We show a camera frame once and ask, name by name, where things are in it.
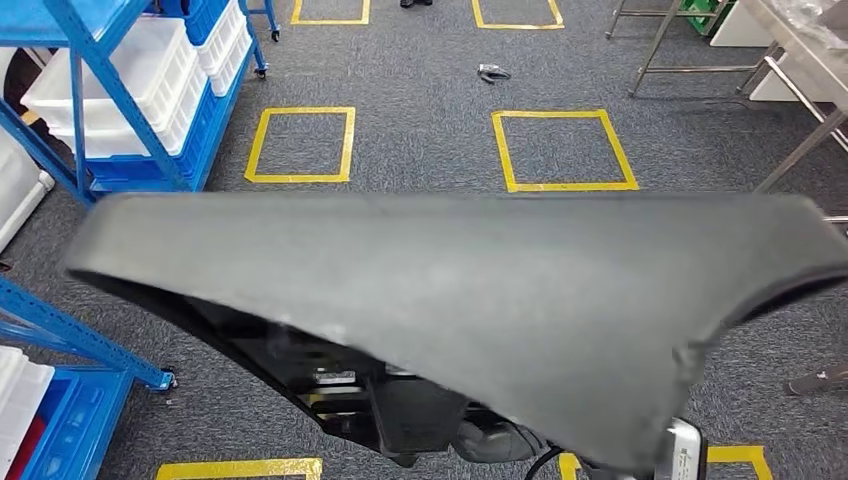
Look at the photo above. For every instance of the small grey floor object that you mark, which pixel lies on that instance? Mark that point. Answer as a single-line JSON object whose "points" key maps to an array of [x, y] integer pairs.
{"points": [[493, 71]]}

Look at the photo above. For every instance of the black plastic plate bracket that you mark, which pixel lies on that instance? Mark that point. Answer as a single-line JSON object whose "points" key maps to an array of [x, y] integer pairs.
{"points": [[430, 285]]}

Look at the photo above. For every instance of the large white plastic crate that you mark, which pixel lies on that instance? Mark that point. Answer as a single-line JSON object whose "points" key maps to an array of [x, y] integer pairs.
{"points": [[179, 126], [139, 60]]}

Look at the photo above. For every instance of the blue wheeled shelf rack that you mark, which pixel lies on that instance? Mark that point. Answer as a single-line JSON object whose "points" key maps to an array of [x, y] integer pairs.
{"points": [[109, 86]]}

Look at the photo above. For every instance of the person's dark shoe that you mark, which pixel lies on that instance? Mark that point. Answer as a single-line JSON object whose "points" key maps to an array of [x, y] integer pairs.
{"points": [[416, 3]]}

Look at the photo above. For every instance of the crumpled clear plastic sheet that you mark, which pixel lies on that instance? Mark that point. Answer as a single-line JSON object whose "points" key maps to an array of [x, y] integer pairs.
{"points": [[815, 12]]}

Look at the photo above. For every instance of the blue metal shelf rack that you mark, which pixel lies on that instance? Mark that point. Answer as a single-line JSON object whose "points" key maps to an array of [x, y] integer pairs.
{"points": [[66, 331]]}

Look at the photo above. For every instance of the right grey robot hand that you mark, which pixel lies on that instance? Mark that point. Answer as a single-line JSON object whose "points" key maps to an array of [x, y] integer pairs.
{"points": [[497, 442]]}

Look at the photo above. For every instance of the red plastic part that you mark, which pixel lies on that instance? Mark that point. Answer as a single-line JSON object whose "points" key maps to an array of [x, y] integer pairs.
{"points": [[23, 450]]}

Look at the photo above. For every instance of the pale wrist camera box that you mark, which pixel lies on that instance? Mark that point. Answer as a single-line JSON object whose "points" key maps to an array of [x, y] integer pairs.
{"points": [[682, 454]]}

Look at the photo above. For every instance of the white cabinet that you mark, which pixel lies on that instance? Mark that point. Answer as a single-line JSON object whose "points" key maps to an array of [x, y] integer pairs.
{"points": [[735, 26]]}

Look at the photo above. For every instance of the white car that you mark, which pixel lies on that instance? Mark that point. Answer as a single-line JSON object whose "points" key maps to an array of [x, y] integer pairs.
{"points": [[20, 192]]}

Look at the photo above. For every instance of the green plastic crate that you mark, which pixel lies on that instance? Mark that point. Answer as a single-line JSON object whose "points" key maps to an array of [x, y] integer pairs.
{"points": [[709, 13]]}

